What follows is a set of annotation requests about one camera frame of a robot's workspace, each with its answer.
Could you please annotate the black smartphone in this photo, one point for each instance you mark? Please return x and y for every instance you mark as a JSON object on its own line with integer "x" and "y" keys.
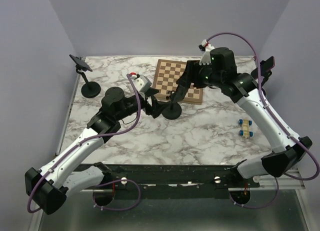
{"x": 160, "y": 101}

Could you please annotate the red-edged phone on right stand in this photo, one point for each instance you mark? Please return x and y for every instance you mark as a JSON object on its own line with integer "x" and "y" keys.
{"x": 267, "y": 65}

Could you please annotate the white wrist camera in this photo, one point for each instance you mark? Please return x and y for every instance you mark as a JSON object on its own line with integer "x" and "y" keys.
{"x": 206, "y": 48}
{"x": 141, "y": 82}

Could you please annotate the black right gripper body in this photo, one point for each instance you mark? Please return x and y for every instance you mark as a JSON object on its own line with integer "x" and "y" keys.
{"x": 202, "y": 73}

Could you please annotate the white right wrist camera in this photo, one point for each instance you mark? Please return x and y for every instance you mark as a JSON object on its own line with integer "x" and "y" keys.
{"x": 206, "y": 48}

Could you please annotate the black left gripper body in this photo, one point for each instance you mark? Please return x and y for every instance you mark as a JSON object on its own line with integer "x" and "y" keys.
{"x": 148, "y": 109}

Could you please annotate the black phone stand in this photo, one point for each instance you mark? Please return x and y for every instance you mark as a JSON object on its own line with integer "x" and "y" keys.
{"x": 90, "y": 89}
{"x": 173, "y": 110}
{"x": 264, "y": 74}

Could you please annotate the black phone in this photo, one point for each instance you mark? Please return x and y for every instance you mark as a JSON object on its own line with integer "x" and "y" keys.
{"x": 80, "y": 64}

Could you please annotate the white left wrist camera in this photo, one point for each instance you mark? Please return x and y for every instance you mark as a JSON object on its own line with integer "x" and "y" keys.
{"x": 141, "y": 82}

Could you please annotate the wooden toy car blue wheels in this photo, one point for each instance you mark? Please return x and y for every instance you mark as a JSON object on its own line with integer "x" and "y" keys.
{"x": 245, "y": 128}

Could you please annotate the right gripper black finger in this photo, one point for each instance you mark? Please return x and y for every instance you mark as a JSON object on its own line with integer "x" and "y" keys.
{"x": 179, "y": 94}
{"x": 183, "y": 80}

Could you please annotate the aluminium frame rail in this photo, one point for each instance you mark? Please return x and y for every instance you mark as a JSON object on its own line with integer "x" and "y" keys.
{"x": 266, "y": 182}

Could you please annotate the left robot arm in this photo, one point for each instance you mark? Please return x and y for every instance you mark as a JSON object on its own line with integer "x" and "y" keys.
{"x": 51, "y": 185}

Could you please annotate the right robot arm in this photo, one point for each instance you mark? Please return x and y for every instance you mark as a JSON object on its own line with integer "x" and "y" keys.
{"x": 220, "y": 70}

